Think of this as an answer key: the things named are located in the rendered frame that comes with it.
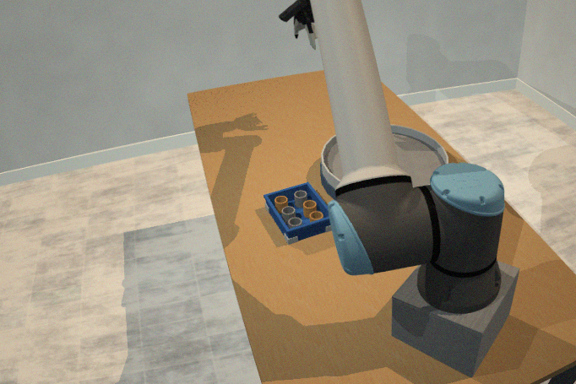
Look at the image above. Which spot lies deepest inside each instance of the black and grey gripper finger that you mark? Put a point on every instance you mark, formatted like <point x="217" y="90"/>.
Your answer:
<point x="297" y="27"/>
<point x="311" y="31"/>

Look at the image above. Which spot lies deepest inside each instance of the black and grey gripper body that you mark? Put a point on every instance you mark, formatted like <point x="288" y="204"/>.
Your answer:
<point x="305" y="11"/>

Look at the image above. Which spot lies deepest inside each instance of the blue crate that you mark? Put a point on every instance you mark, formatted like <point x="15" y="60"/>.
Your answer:
<point x="307" y="229"/>

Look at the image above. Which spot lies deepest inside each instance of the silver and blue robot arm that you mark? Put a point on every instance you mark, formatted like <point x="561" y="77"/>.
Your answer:
<point x="385" y="223"/>

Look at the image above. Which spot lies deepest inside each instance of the bronze bushing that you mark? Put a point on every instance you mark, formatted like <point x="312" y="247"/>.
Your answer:
<point x="315" y="216"/>
<point x="309" y="207"/>
<point x="280" y="202"/>

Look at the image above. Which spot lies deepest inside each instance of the grey metal bushing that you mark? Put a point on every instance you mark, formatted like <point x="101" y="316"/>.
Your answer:
<point x="300" y="198"/>
<point x="288" y="213"/>
<point x="294" y="222"/>

